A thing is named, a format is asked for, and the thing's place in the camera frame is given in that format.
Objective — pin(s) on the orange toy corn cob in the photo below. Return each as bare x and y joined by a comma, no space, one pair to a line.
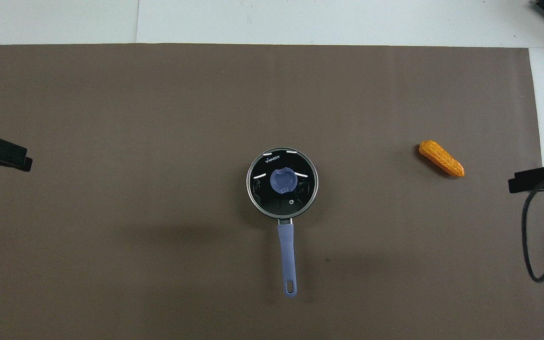
442,158

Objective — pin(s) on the glass lid blue knob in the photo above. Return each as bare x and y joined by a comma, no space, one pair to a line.
282,182

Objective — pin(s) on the brown table mat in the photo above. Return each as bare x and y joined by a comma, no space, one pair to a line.
158,118

